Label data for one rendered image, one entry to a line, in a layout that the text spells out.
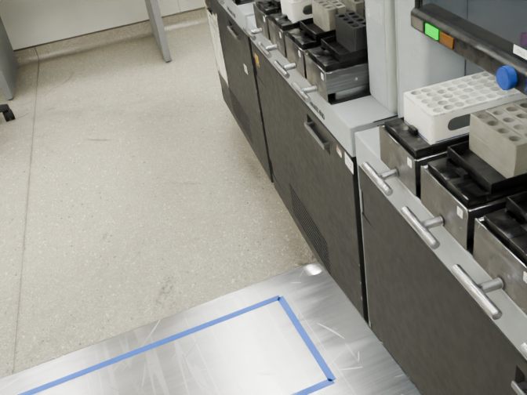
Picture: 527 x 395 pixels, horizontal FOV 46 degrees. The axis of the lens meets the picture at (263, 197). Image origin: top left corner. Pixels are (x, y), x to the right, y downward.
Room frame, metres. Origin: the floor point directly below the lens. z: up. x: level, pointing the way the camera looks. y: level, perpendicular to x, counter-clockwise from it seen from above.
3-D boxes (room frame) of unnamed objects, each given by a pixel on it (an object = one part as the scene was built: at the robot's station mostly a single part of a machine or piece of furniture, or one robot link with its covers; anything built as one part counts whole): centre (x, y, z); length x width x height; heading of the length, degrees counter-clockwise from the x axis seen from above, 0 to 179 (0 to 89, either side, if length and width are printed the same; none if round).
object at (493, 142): (0.76, -0.34, 0.85); 0.12 x 0.02 x 0.06; 11
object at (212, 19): (2.61, 0.09, 0.43); 0.27 x 0.02 x 0.36; 10
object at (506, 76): (0.70, -0.32, 0.98); 0.03 x 0.01 x 0.03; 10
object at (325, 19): (1.45, -0.22, 0.85); 0.12 x 0.02 x 0.06; 11
